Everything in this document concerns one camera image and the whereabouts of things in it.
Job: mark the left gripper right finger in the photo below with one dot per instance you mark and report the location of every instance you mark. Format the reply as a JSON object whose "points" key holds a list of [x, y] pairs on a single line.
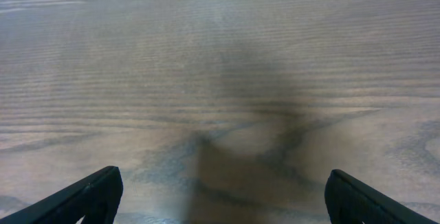
{"points": [[350, 201]]}

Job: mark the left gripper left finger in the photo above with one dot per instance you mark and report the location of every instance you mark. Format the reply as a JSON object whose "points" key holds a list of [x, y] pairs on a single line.
{"points": [[93, 199]]}

